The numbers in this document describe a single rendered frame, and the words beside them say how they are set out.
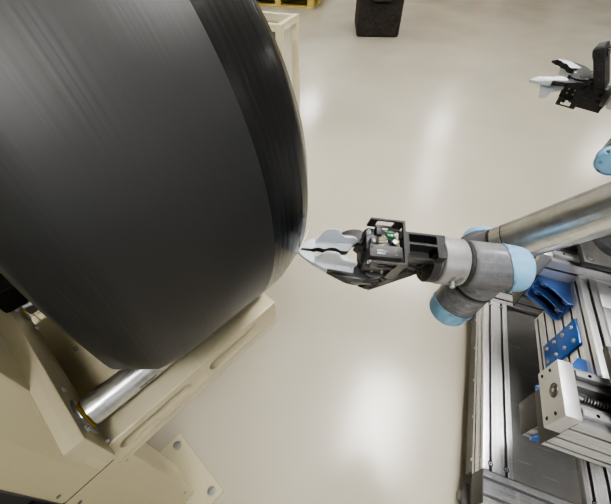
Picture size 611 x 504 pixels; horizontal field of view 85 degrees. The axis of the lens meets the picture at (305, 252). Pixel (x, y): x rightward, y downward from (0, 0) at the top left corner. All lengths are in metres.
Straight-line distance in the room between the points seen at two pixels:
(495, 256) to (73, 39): 0.53
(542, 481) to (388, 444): 0.48
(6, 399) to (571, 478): 1.42
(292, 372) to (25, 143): 1.39
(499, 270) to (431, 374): 1.11
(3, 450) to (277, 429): 0.97
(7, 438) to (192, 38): 0.59
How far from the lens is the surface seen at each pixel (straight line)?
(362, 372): 1.56
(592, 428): 0.99
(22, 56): 0.27
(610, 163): 1.19
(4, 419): 0.65
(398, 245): 0.50
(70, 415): 0.58
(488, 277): 0.57
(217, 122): 0.29
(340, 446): 1.46
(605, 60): 1.29
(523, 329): 1.66
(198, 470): 1.48
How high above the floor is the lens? 1.42
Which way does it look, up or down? 47 degrees down
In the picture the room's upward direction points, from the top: straight up
